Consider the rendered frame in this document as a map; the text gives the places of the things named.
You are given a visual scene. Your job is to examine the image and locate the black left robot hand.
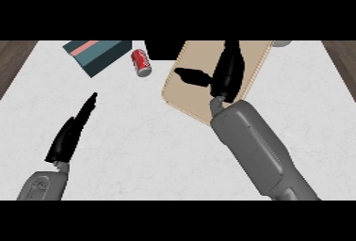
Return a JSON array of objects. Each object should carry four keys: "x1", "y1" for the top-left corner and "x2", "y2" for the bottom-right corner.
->
[{"x1": 42, "y1": 91, "x2": 98, "y2": 164}]

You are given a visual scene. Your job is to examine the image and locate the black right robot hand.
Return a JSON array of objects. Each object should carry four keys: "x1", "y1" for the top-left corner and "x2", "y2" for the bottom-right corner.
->
[{"x1": 172, "y1": 40, "x2": 246, "y2": 104}]

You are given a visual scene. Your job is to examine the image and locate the tan tray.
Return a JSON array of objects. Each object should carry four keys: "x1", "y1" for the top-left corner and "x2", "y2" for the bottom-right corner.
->
[{"x1": 159, "y1": 40, "x2": 274, "y2": 126}]

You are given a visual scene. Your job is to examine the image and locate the black square object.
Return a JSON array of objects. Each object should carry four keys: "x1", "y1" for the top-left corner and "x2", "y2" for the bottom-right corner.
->
[{"x1": 143, "y1": 40, "x2": 187, "y2": 61}]

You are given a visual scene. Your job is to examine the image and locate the red soda can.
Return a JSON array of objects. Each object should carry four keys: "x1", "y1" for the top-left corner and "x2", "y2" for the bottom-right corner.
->
[{"x1": 129, "y1": 48, "x2": 153, "y2": 78}]

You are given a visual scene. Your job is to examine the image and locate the teal box with pink stripe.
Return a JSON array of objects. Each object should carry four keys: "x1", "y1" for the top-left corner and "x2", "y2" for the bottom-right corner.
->
[{"x1": 60, "y1": 40, "x2": 132, "y2": 79}]

